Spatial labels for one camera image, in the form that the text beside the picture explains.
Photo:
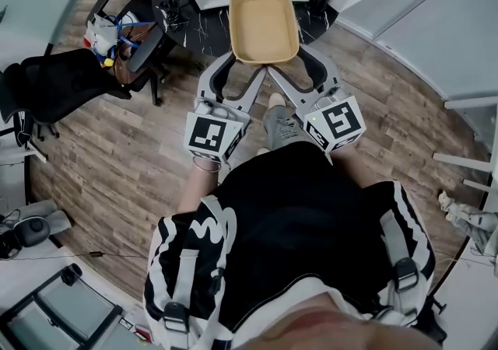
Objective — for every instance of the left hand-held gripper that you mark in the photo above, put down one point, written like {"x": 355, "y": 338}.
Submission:
{"x": 206, "y": 132}

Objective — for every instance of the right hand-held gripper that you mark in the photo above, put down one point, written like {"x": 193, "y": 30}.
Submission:
{"x": 338, "y": 123}

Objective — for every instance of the yellow plastic tray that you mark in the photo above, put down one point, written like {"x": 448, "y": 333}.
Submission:
{"x": 262, "y": 25}

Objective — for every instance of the person's left forearm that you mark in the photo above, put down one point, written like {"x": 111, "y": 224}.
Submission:
{"x": 196, "y": 193}

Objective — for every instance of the person's beige shoe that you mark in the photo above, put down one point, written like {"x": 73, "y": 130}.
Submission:
{"x": 262, "y": 151}
{"x": 277, "y": 100}

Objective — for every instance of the black marble round table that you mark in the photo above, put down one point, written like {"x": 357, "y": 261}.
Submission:
{"x": 202, "y": 33}

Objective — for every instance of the brown leather bag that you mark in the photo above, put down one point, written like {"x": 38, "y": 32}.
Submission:
{"x": 124, "y": 64}

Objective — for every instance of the small yellow toy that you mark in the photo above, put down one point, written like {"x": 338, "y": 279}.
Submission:
{"x": 107, "y": 62}

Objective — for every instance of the person's black white top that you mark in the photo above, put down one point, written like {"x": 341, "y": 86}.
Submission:
{"x": 292, "y": 216}

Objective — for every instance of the black office chair with armrests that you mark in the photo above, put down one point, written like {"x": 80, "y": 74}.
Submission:
{"x": 70, "y": 80}

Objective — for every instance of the black mesh office chair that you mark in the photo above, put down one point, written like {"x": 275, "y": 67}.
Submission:
{"x": 11, "y": 95}

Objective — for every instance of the black small device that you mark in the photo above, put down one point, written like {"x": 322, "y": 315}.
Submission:
{"x": 71, "y": 274}

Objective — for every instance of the person's face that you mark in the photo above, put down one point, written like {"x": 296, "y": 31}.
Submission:
{"x": 330, "y": 329}

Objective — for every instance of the red card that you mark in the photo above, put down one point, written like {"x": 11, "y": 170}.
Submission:
{"x": 144, "y": 333}

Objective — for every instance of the black framed glass cabinet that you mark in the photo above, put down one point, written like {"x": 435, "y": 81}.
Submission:
{"x": 74, "y": 302}

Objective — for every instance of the white desk frame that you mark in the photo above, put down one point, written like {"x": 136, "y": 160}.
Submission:
{"x": 463, "y": 162}

